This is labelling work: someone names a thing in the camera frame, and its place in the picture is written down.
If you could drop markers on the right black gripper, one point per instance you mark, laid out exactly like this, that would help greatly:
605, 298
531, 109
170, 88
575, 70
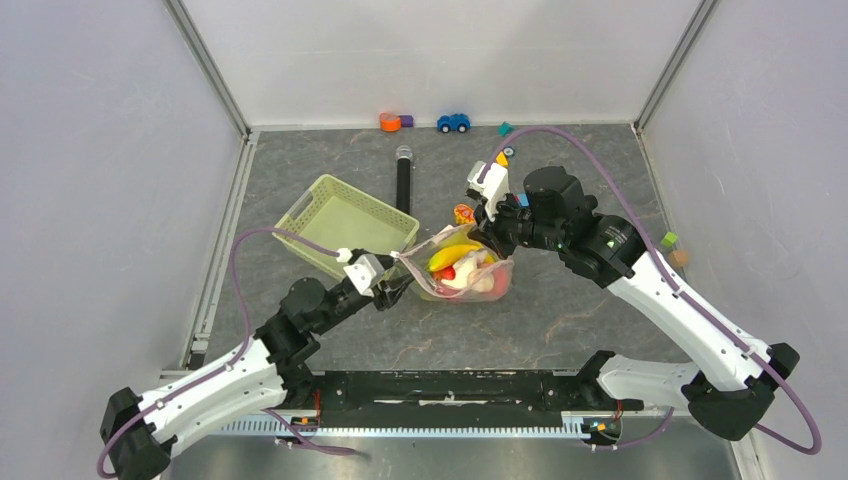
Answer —
490, 232

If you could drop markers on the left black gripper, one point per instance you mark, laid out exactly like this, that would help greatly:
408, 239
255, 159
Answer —
393, 289

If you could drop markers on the small yellow fruit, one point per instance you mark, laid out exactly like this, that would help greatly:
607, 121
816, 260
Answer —
448, 256

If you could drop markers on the clear polka dot zip bag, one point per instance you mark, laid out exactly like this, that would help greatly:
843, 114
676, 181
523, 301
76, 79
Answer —
414, 261

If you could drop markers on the white mushroom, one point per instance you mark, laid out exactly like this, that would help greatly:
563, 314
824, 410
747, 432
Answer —
472, 272

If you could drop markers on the red peach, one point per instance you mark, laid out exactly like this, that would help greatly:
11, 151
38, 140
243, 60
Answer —
502, 278

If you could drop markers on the red tomato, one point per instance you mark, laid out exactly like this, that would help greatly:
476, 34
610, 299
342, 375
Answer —
446, 274

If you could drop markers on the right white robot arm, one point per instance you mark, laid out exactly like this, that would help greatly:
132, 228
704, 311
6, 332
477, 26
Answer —
729, 379

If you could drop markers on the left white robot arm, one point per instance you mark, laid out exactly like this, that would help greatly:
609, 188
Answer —
143, 432

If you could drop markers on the multicolour brick stack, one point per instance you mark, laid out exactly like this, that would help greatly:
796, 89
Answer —
522, 200

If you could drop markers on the orange cartoon figure block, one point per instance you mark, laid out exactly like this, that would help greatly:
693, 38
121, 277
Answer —
463, 215

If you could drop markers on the yellow brick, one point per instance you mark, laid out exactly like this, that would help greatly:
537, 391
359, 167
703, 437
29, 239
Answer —
502, 160

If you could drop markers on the light green plastic basket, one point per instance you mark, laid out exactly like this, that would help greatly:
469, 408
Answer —
333, 214

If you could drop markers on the teal block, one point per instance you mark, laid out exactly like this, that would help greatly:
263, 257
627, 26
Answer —
505, 129

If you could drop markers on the blue toy car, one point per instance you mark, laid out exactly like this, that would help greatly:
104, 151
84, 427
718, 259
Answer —
458, 122

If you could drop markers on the upright black microphone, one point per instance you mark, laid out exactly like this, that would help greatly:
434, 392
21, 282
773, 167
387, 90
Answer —
403, 198

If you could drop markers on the green cube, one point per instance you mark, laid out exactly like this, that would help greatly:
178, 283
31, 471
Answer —
669, 240

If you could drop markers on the tan wooden cube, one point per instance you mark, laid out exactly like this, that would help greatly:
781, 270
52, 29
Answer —
678, 258

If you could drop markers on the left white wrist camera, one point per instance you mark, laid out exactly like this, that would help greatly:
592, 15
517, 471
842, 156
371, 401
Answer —
362, 268

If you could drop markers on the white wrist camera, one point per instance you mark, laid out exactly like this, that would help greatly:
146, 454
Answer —
362, 268
488, 185

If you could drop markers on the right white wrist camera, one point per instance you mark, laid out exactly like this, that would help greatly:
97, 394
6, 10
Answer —
488, 185

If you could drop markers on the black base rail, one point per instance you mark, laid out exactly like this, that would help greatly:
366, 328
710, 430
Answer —
449, 398

